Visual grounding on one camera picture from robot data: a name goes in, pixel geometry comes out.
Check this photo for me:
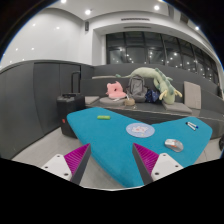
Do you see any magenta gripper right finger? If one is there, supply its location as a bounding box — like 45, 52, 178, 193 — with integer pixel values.
132, 142, 184, 186

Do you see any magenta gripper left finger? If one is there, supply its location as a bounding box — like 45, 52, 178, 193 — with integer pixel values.
41, 143, 92, 186

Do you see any round light blue mouse pad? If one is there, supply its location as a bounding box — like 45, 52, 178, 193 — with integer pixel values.
126, 123, 155, 138

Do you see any grey computer mouse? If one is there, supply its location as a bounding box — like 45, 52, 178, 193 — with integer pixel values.
165, 139, 184, 152

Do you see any teal felt table cover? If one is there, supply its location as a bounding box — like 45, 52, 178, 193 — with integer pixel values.
66, 106, 214, 189

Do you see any green marker pen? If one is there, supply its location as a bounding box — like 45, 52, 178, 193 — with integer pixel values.
97, 115, 110, 120

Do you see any black rolling suitcase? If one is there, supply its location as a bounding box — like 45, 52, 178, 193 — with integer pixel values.
56, 71, 86, 138

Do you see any grey seat cushion right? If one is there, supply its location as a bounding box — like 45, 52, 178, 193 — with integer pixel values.
162, 102, 192, 114

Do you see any dark blue bag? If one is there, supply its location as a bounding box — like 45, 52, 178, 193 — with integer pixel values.
145, 90, 159, 103

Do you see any grey round seat cushion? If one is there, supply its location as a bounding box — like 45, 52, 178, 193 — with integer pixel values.
99, 97, 124, 106

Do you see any grey backpack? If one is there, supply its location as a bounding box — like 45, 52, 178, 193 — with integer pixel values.
126, 75, 147, 103

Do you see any pink plush cushion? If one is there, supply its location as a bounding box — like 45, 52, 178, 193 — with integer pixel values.
106, 81, 126, 99

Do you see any green dragon plush toy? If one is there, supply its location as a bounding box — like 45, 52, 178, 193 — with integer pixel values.
115, 66, 184, 105

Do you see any wall mounted speaker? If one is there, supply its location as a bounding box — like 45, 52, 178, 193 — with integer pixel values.
85, 21, 89, 32

